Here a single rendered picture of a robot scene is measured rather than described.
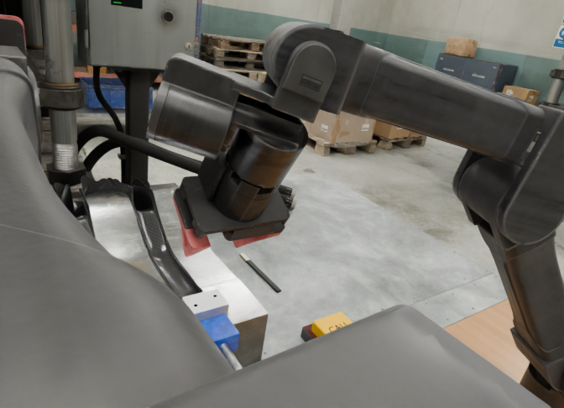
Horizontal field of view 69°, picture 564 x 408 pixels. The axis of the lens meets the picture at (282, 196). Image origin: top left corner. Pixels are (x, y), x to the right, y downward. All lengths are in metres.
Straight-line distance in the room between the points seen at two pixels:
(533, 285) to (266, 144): 0.34
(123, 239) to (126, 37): 0.70
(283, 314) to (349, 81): 0.49
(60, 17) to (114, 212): 0.52
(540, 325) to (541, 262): 0.09
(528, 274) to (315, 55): 0.34
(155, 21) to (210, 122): 0.98
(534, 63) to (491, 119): 7.25
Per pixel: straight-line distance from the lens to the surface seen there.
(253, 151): 0.34
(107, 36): 1.27
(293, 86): 0.31
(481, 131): 0.40
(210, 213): 0.40
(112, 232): 0.73
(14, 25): 0.39
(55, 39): 1.12
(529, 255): 0.50
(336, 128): 4.40
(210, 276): 0.65
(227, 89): 0.33
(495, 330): 0.88
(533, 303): 0.55
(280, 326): 0.71
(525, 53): 7.75
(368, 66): 0.34
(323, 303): 0.78
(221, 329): 0.53
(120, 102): 4.33
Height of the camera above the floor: 1.26
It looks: 23 degrees down
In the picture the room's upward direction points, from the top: 9 degrees clockwise
